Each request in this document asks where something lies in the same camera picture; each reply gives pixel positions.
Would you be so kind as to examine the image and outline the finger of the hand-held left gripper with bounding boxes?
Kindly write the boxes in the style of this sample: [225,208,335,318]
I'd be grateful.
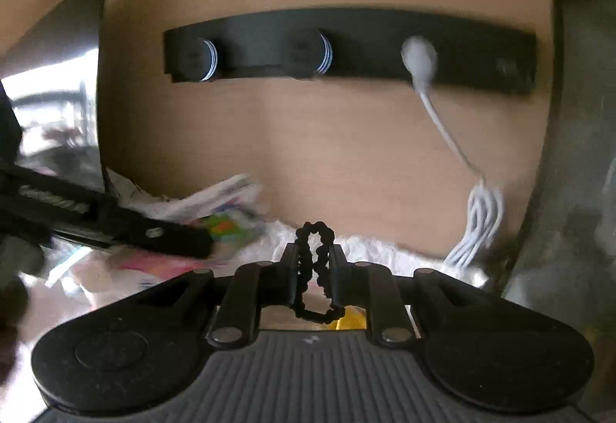
[0,166,215,259]

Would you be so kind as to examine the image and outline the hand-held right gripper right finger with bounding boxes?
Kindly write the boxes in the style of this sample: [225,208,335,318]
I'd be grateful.
[330,242,487,349]

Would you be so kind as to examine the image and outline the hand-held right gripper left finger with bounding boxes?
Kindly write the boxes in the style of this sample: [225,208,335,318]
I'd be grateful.
[137,242,301,349]

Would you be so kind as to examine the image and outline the black beaded bracelet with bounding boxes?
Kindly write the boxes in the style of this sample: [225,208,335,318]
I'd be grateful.
[288,221,348,324]

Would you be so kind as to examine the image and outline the gold round object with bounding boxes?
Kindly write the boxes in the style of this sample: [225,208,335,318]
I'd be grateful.
[336,305,367,331]

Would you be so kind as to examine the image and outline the white paper towel sheet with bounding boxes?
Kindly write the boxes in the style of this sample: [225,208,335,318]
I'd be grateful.
[260,220,482,291]

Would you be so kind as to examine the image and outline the pile of plastic packets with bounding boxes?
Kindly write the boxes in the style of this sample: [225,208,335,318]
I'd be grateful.
[45,170,268,306]

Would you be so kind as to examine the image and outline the black round plug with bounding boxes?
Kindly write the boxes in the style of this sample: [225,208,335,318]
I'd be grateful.
[283,28,334,76]
[184,37,220,83]

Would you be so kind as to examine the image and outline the dark mesh storage basket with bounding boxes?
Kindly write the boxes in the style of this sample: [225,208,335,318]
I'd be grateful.
[500,0,616,342]

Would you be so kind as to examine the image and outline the white charger cable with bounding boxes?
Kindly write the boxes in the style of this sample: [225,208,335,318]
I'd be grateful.
[401,36,504,270]

